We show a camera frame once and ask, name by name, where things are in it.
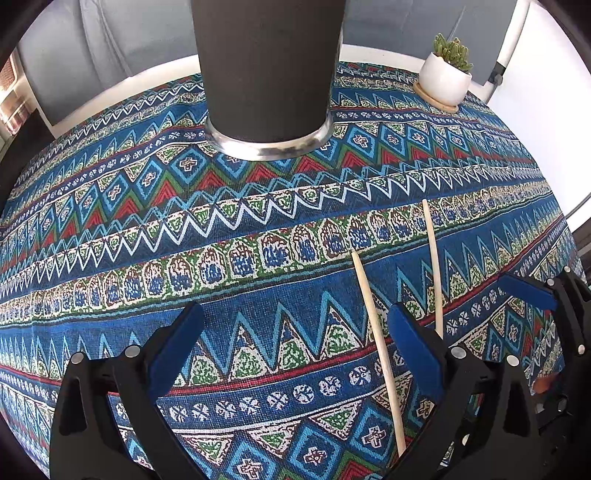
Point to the pink metal tin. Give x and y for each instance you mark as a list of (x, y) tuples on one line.
[(14, 97)]

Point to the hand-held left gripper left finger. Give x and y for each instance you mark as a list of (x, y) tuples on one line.
[(178, 346)]

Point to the black cylindrical utensil holder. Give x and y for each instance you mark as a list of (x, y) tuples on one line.
[(265, 69)]

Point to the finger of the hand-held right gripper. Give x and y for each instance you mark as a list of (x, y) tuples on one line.
[(561, 408), (531, 290)]

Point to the blue patterned tablecloth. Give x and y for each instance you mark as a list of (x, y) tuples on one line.
[(184, 240)]

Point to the black clip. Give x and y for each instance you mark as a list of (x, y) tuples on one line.
[(497, 74)]

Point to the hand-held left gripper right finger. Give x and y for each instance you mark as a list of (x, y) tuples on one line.
[(415, 350)]

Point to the grey upholstered backrest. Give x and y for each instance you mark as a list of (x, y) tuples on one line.
[(115, 46)]

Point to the white board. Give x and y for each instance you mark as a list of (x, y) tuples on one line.
[(540, 69)]

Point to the wooden chopstick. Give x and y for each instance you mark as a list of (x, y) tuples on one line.
[(378, 341), (433, 258)]

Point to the cactus in white pot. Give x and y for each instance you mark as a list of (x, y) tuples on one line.
[(447, 76)]

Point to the round wooden coaster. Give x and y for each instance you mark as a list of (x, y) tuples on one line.
[(434, 102)]

